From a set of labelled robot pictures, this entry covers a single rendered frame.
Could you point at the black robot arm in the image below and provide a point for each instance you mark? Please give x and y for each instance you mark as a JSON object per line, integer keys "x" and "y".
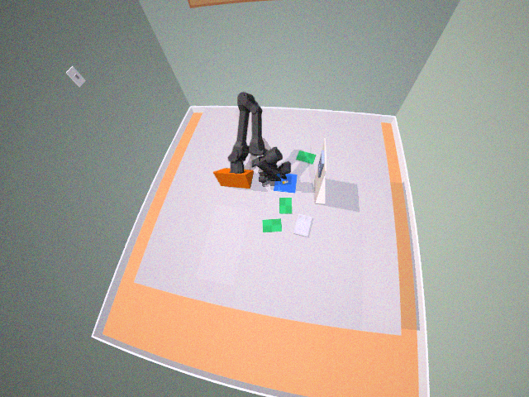
{"x": 246, "y": 104}

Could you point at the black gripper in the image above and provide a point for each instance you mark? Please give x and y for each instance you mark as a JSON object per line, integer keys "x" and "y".
{"x": 284, "y": 169}

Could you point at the blue flat square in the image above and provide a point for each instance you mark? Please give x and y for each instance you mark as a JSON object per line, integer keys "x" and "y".
{"x": 288, "y": 187}

